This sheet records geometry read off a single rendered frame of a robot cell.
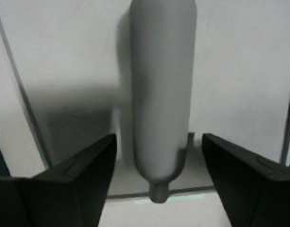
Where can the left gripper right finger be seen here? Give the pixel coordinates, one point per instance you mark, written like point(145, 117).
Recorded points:
point(254, 190)

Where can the white cylinder with narrow neck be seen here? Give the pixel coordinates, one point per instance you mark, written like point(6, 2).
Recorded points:
point(162, 36)

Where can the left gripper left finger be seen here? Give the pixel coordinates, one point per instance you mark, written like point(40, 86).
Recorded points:
point(74, 197)

